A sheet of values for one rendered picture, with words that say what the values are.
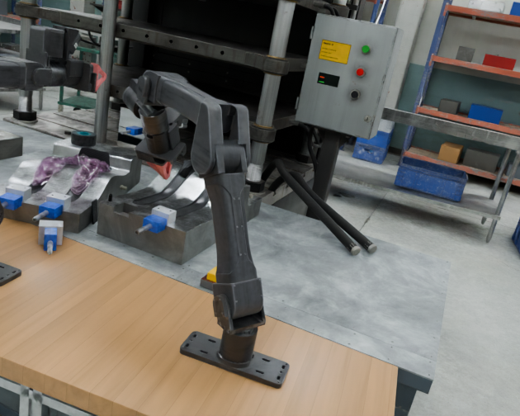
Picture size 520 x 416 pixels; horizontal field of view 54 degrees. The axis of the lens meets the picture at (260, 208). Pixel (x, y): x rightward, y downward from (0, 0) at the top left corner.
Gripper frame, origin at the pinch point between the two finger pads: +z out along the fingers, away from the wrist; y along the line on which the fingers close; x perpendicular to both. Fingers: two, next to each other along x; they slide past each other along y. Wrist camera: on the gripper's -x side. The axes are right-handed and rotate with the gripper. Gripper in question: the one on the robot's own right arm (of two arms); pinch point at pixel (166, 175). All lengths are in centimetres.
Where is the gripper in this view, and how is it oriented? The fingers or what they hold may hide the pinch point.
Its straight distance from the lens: 126.4
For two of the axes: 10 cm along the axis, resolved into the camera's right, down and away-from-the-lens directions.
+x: -4.3, 6.7, -6.1
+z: 0.3, 6.8, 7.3
